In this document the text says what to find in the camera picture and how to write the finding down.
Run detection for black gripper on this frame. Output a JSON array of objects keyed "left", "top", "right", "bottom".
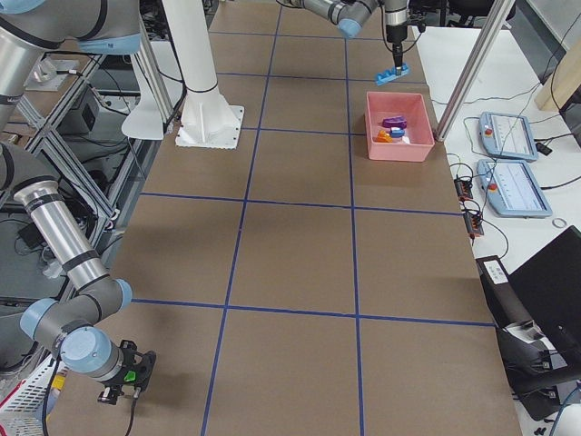
[
  {"left": 386, "top": 23, "right": 408, "bottom": 74},
  {"left": 120, "top": 340, "right": 157, "bottom": 391}
]

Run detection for green double block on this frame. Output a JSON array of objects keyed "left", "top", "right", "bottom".
[{"left": 123, "top": 371, "right": 136, "bottom": 382}]

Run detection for long blue block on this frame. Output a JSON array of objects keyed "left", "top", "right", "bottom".
[{"left": 375, "top": 63, "right": 409, "bottom": 86}]

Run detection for purple sloped block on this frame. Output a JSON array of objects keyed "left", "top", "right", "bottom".
[{"left": 381, "top": 115, "right": 408, "bottom": 129}]

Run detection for small blue block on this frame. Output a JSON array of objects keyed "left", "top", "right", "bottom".
[{"left": 389, "top": 127, "right": 405, "bottom": 138}]

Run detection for orange sloped block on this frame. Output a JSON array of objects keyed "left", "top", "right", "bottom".
[{"left": 374, "top": 130, "right": 393, "bottom": 143}]

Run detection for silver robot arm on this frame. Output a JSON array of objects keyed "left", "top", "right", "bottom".
[
  {"left": 279, "top": 0, "right": 411, "bottom": 81},
  {"left": 1, "top": 1, "right": 156, "bottom": 403}
]

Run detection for pink plastic box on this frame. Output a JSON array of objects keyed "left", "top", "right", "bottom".
[{"left": 365, "top": 92, "right": 435, "bottom": 163}]

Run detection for upper teach pendant tablet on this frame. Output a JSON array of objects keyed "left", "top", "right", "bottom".
[{"left": 478, "top": 112, "right": 538, "bottom": 162}]

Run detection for teach pendant tablet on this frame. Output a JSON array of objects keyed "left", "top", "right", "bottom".
[
  {"left": 478, "top": 112, "right": 538, "bottom": 162},
  {"left": 476, "top": 159, "right": 553, "bottom": 218}
]

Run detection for upper grey usb hub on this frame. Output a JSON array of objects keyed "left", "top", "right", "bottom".
[{"left": 454, "top": 177, "right": 473, "bottom": 202}]

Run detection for grey usb hub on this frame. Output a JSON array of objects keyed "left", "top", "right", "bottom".
[
  {"left": 463, "top": 212, "right": 484, "bottom": 240},
  {"left": 454, "top": 177, "right": 473, "bottom": 202}
]

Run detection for lower teach pendant tablet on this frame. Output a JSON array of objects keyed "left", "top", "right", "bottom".
[{"left": 476, "top": 159, "right": 553, "bottom": 218}]

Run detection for lower grey usb hub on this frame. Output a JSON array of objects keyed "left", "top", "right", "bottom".
[{"left": 463, "top": 212, "right": 484, "bottom": 240}]

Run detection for black laptop computer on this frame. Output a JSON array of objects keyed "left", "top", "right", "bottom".
[{"left": 477, "top": 226, "right": 580, "bottom": 421}]

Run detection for aluminium frame post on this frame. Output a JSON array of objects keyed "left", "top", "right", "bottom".
[{"left": 434, "top": 0, "right": 516, "bottom": 142}]

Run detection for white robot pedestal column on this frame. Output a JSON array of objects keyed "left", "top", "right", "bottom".
[{"left": 162, "top": 0, "right": 244, "bottom": 150}]

